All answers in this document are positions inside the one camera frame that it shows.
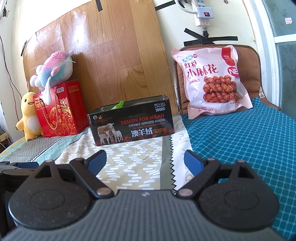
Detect patterned bed sheet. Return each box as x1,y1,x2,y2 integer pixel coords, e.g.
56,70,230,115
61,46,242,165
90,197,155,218
1,116,193,192

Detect yellow duck plush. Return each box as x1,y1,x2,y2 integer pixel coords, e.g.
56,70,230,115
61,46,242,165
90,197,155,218
16,92,43,142

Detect red gift box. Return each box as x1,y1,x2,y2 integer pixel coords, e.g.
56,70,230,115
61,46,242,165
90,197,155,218
33,80,89,138

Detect teal patterned cloth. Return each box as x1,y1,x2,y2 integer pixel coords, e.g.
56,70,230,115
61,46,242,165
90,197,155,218
182,97,296,239

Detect black sheep print box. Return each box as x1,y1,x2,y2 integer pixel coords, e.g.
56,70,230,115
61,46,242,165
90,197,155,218
88,95,175,146

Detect pink fried twist snack bag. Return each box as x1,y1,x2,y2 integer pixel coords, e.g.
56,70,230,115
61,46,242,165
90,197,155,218
171,45,253,119

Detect pastel plush toy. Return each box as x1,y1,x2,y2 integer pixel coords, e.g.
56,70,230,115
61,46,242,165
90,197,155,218
30,50,74,105

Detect brown cushion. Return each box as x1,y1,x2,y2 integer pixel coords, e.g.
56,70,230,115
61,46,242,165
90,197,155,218
174,44,282,115

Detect wooden board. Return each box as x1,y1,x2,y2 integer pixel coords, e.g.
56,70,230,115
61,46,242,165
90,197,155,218
23,1,179,115

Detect white power strip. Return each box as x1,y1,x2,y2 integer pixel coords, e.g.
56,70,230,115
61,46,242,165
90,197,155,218
175,0,215,30

